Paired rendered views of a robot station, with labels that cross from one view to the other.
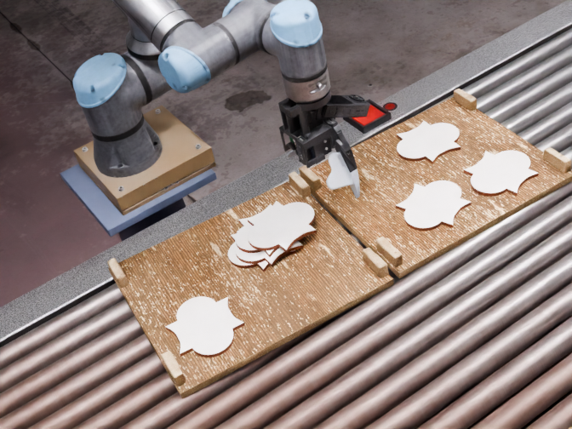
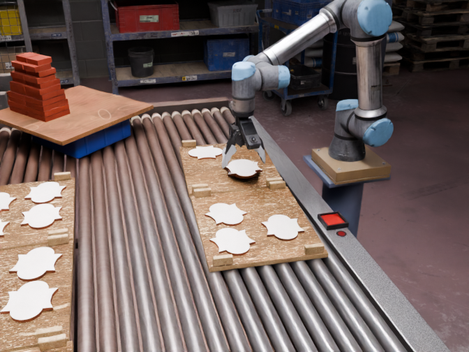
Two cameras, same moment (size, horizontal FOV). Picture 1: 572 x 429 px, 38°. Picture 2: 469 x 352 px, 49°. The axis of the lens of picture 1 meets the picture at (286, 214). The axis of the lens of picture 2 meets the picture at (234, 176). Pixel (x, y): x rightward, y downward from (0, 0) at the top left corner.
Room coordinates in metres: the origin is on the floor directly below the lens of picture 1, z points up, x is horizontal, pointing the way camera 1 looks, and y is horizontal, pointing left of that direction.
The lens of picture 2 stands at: (1.43, -1.65, 1.82)
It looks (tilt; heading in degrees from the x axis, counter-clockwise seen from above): 28 degrees down; 101
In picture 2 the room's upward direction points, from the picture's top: straight up
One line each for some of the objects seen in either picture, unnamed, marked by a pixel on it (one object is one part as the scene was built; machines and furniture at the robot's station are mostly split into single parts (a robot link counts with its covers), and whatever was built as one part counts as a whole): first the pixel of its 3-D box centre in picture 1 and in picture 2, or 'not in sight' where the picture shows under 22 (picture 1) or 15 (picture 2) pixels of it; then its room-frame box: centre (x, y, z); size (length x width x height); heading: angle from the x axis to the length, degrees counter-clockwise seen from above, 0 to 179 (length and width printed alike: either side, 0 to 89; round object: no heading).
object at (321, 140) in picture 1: (311, 122); (242, 126); (1.14, -0.07, 1.17); 0.09 x 0.08 x 0.12; 117
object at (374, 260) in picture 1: (374, 261); (199, 188); (1.01, -0.14, 0.95); 0.06 x 0.02 x 0.03; 21
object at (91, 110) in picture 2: not in sight; (72, 111); (0.32, 0.29, 1.03); 0.50 x 0.50 x 0.02; 66
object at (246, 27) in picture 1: (250, 27); (269, 76); (1.22, -0.01, 1.32); 0.11 x 0.11 x 0.08; 33
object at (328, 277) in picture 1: (245, 275); (228, 166); (1.06, 0.10, 0.93); 0.41 x 0.35 x 0.02; 111
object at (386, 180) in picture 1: (431, 177); (252, 223); (1.22, -0.29, 0.93); 0.41 x 0.35 x 0.02; 113
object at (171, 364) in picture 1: (174, 368); (188, 143); (0.86, 0.23, 0.95); 0.06 x 0.02 x 0.03; 21
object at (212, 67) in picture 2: not in sight; (225, 50); (0.16, 4.30, 0.32); 0.50 x 0.41 x 0.37; 23
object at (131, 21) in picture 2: not in sight; (146, 15); (-0.65, 3.88, 0.78); 0.66 x 0.45 x 0.28; 27
